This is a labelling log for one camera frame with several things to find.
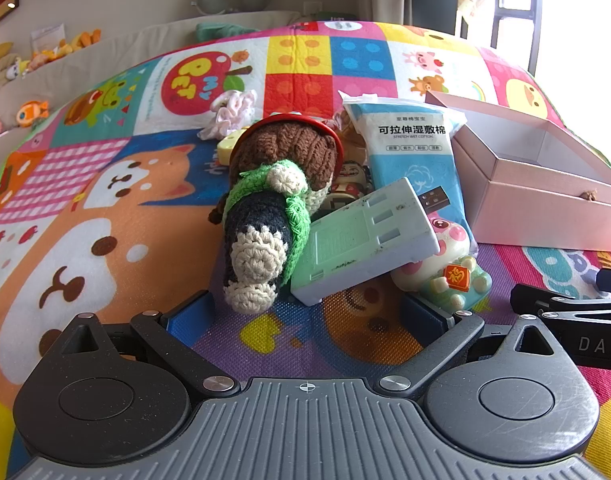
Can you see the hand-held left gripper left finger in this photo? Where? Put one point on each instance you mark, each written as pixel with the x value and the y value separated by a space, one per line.
pixel 191 317

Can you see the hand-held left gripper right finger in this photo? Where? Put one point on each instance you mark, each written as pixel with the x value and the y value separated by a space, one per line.
pixel 419 314

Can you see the pink green pig toy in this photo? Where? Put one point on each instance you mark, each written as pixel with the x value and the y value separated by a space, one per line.
pixel 455 247

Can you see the pale green charger box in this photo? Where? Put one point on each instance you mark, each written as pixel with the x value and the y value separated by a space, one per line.
pixel 360 240

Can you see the pink cardboard box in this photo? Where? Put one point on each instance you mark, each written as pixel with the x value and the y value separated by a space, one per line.
pixel 535 210

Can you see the small red white figurine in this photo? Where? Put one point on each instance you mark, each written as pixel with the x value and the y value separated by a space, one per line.
pixel 353 175

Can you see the blue cotton pad packet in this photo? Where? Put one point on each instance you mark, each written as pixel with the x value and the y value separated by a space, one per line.
pixel 410 150

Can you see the tan bread toy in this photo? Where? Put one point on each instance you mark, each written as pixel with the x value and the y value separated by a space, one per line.
pixel 353 141

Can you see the brown green crochet doll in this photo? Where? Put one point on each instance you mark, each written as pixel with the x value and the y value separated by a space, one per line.
pixel 280 145

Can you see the colourful printed play mat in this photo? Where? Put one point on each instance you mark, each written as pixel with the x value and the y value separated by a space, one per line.
pixel 135 210

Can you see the yellow squishy toy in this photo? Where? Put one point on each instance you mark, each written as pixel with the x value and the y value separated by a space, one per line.
pixel 226 147

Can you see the white pink scrunchie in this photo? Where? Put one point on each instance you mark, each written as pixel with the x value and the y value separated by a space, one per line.
pixel 233 110

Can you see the orange fish plush toy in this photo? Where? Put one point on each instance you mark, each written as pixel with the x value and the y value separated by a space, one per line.
pixel 32 112

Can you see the teal cloth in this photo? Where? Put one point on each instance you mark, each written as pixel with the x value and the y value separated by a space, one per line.
pixel 223 32

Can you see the orange yellow plush toy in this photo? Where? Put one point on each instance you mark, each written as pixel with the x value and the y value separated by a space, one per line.
pixel 80 42

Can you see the window frame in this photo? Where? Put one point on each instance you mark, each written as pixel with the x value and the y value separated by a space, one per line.
pixel 515 15

